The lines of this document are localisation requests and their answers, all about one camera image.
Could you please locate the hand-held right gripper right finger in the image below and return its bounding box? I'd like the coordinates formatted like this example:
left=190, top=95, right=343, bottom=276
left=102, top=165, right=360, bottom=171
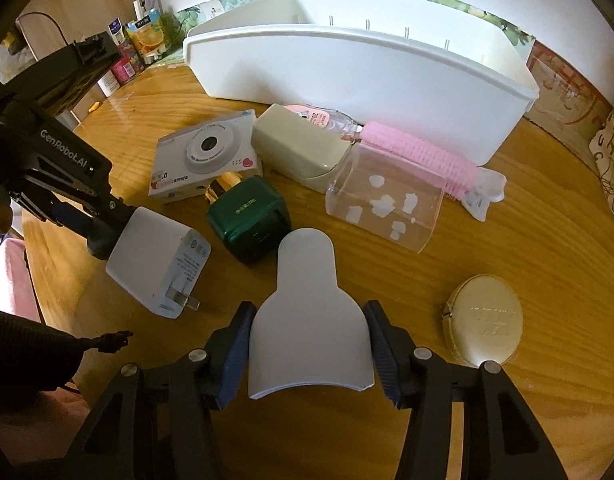
left=363, top=300, right=558, bottom=480

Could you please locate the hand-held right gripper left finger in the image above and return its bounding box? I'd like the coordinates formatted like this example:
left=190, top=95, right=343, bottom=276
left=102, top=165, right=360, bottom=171
left=74, top=301, right=258, bottom=480

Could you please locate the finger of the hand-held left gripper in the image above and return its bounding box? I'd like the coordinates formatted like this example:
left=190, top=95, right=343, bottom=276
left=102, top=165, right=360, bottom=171
left=0, top=32, right=120, bottom=113
left=9, top=170, right=138, bottom=261

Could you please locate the white power adapter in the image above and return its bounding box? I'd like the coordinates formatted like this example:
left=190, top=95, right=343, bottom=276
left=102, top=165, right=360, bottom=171
left=105, top=206, right=213, bottom=320

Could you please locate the white plastic scoop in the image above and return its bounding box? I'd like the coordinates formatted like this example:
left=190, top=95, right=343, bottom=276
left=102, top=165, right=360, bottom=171
left=248, top=227, right=375, bottom=401

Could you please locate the round beige zip case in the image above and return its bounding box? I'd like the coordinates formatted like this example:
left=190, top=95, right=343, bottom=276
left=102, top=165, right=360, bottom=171
left=441, top=274, right=524, bottom=367

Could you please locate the white camera box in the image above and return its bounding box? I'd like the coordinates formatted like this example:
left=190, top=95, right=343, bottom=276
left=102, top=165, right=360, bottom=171
left=148, top=109, right=264, bottom=205

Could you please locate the green bottle with gold cap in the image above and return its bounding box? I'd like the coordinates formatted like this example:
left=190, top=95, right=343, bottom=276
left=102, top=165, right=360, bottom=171
left=205, top=171, right=292, bottom=264

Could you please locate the white plastic storage bin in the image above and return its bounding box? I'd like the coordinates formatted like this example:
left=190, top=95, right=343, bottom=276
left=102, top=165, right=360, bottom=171
left=182, top=0, right=540, bottom=167

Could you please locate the pink can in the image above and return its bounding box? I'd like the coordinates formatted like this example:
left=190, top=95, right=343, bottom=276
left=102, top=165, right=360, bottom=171
left=110, top=52, right=140, bottom=85

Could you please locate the white bottle with blue label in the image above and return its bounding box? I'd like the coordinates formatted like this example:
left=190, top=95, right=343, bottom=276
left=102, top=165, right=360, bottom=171
left=107, top=16, right=128, bottom=53

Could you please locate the wooden cabinet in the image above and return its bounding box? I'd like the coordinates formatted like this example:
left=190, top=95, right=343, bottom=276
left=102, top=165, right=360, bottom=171
left=17, top=0, right=155, bottom=46

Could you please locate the orange juice packet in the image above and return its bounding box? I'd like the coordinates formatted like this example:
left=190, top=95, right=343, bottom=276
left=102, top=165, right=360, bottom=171
left=126, top=10, right=170, bottom=65

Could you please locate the pink cloth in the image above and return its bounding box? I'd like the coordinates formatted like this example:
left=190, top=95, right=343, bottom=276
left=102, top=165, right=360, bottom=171
left=0, top=237, right=42, bottom=326

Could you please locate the dark clothing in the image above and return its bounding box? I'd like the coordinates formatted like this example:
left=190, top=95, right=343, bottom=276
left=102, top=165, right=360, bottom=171
left=0, top=305, right=135, bottom=413

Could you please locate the clear plastic container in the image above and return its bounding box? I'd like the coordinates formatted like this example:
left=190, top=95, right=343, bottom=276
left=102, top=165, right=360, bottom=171
left=325, top=144, right=445, bottom=253

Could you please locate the white bow clip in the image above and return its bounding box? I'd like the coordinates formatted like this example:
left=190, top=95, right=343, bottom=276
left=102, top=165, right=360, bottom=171
left=459, top=169, right=507, bottom=222

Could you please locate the pink hair roller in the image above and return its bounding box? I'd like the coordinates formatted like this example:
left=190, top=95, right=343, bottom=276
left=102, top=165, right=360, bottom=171
left=359, top=121, right=480, bottom=201

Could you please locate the pink round tin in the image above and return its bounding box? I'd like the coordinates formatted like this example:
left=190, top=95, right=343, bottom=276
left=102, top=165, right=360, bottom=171
left=282, top=103, right=365, bottom=142

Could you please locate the printed canvas bag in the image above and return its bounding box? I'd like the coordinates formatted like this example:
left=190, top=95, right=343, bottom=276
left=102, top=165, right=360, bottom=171
left=584, top=67, right=614, bottom=231

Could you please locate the red printed cardboard sheet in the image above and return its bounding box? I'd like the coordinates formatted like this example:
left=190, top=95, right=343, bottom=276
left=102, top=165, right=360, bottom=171
left=524, top=40, right=613, bottom=133

